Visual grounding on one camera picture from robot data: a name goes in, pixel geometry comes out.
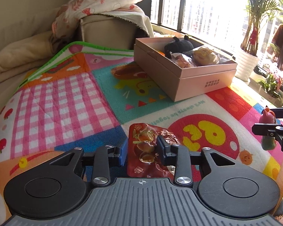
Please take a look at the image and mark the beige sofa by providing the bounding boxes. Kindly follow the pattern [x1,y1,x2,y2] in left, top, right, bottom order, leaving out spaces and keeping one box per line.
[0,0,142,113]

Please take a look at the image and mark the bread packet with yellow label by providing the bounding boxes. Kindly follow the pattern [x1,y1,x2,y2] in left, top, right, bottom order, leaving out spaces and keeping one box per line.
[192,46,221,66]

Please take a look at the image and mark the pink cardboard box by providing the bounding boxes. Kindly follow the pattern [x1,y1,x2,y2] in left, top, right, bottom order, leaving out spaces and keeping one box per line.
[133,37,238,103]

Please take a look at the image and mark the red snack packet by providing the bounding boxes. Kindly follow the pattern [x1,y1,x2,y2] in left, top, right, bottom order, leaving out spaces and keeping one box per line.
[127,122,182,178]

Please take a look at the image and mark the floral pink quilt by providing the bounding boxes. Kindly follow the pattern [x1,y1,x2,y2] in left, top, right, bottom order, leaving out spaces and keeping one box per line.
[51,0,154,52]

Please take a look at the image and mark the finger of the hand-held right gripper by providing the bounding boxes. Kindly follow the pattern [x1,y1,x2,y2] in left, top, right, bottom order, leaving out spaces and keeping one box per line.
[252,122,283,152]
[265,100,283,121]

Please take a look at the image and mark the pink flowering plant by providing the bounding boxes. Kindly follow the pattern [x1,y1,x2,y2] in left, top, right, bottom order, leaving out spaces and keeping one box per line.
[257,68,283,99]

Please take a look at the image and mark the colourful printed play mat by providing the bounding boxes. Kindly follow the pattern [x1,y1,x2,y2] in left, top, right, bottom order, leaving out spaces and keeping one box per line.
[0,41,283,217]

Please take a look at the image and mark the potted palm in white pot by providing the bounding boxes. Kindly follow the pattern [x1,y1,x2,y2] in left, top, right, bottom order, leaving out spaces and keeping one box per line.
[233,0,283,82]

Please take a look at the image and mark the black window frame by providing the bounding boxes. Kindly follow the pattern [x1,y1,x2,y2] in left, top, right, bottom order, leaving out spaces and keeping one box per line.
[151,0,283,104]

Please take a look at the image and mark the folded beige blanket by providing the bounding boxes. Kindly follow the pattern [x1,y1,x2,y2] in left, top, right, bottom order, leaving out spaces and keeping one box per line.
[0,31,56,87]

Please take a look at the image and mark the clear bread packet red print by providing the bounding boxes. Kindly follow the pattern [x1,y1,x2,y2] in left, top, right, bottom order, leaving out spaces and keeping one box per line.
[170,52,196,69]

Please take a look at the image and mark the beige cushion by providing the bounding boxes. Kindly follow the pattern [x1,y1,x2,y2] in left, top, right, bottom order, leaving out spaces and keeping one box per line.
[101,11,154,38]

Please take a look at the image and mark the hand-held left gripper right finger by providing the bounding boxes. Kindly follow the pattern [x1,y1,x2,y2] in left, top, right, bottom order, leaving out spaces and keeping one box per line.
[157,135,237,186]

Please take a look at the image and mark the black plush toy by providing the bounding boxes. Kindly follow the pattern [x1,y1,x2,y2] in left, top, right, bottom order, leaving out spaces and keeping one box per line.
[164,35,195,57]

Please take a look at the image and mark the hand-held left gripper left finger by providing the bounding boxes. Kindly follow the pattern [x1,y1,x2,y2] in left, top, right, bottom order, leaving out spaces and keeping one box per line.
[47,140,129,186]

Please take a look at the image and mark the pink and green toy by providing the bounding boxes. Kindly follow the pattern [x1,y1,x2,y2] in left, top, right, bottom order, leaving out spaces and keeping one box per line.
[261,108,278,151]

